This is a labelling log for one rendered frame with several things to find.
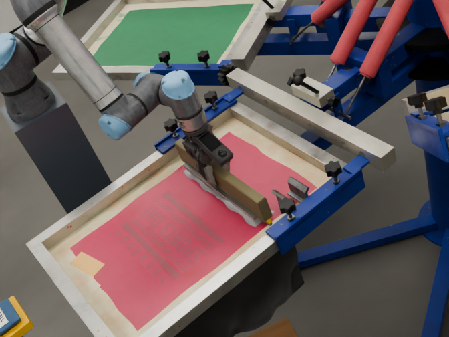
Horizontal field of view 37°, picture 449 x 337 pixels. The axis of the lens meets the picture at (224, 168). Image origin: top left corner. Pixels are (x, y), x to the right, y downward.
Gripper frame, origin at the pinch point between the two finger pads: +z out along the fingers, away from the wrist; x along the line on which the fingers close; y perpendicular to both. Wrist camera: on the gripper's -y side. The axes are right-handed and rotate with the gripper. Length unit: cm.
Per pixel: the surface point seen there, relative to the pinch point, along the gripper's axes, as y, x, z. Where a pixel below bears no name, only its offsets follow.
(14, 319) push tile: 9, 66, 3
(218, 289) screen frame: -28.2, 22.9, 2.5
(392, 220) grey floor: 24, -75, 100
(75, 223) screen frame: 26.5, 37.5, 2.1
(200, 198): 4.7, 6.5, 4.7
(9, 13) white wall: 383, -41, 67
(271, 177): -6.1, -12.0, 5.0
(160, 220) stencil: 7.4, 19.3, 4.5
